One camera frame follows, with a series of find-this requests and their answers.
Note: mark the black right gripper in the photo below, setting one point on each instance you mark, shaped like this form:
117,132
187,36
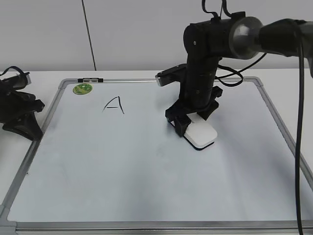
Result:
197,94

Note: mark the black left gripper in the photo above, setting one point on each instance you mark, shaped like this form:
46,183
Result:
14,104

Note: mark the white whiteboard eraser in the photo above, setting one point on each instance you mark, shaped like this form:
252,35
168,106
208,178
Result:
199,133

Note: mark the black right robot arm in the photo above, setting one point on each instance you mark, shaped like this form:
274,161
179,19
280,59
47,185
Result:
239,37

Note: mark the round green magnet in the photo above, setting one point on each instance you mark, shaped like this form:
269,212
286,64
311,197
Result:
82,89

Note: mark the grey framed whiteboard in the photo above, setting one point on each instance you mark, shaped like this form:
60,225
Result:
110,163

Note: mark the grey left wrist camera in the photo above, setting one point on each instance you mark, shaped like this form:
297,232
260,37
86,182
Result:
20,81

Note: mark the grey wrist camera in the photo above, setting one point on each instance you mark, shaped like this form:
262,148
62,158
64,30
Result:
20,81
173,74

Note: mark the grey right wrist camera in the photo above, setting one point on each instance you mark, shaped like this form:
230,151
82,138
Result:
173,74

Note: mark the black grey frame clip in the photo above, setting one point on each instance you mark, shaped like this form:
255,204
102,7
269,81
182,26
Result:
90,80

